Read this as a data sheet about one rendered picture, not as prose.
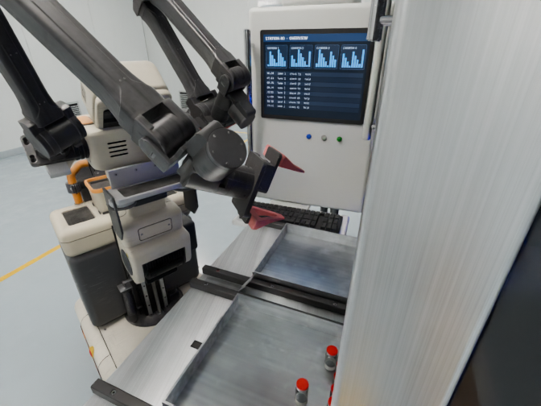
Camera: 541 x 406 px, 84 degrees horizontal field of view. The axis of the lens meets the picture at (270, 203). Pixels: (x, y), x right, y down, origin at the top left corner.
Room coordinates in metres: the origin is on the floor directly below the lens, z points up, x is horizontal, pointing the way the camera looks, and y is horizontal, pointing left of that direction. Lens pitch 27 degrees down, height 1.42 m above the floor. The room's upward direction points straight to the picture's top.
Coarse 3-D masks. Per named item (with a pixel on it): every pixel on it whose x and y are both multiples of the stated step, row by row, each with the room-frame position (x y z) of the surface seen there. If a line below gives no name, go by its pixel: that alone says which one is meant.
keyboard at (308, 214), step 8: (264, 208) 1.10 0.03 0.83; (272, 208) 1.10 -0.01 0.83; (280, 208) 1.09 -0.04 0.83; (288, 208) 1.10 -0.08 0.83; (264, 216) 1.03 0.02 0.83; (288, 216) 1.03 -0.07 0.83; (296, 216) 1.03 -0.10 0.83; (304, 216) 1.03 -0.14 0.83; (312, 216) 1.03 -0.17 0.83; (320, 216) 1.05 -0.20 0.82; (328, 216) 1.03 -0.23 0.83; (336, 216) 1.03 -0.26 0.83; (296, 224) 0.98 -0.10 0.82; (304, 224) 0.98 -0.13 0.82; (312, 224) 0.96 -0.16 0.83; (320, 224) 0.98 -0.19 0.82; (328, 224) 0.97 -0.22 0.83; (336, 224) 0.97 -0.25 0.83; (336, 232) 0.93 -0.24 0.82
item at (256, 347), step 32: (224, 320) 0.45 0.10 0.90; (256, 320) 0.47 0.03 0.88; (288, 320) 0.47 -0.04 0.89; (320, 320) 0.44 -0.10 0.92; (224, 352) 0.39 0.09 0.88; (256, 352) 0.39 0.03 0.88; (288, 352) 0.39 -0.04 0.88; (320, 352) 0.39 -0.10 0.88; (192, 384) 0.33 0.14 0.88; (224, 384) 0.33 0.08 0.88; (256, 384) 0.33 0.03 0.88; (288, 384) 0.33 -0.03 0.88; (320, 384) 0.33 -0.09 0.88
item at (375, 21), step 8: (376, 0) 0.56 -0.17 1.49; (376, 8) 0.56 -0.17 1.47; (376, 16) 0.56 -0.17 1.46; (384, 16) 0.56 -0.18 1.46; (392, 16) 0.56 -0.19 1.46; (368, 24) 0.57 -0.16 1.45; (376, 24) 0.56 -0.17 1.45; (368, 32) 0.57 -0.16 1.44; (376, 32) 0.56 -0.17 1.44; (368, 40) 0.57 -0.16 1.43; (376, 40) 0.56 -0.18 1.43
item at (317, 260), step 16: (288, 224) 0.83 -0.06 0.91; (288, 240) 0.78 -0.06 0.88; (304, 240) 0.78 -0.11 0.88; (320, 240) 0.78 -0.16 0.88; (336, 240) 0.77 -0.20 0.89; (352, 240) 0.75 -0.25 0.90; (272, 256) 0.70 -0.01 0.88; (288, 256) 0.70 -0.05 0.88; (304, 256) 0.70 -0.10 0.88; (320, 256) 0.70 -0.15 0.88; (336, 256) 0.70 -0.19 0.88; (352, 256) 0.70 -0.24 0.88; (256, 272) 0.59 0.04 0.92; (272, 272) 0.63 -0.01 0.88; (288, 272) 0.63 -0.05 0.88; (304, 272) 0.63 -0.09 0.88; (320, 272) 0.63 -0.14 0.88; (336, 272) 0.63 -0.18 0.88; (304, 288) 0.54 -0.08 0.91; (320, 288) 0.57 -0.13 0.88; (336, 288) 0.57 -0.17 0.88
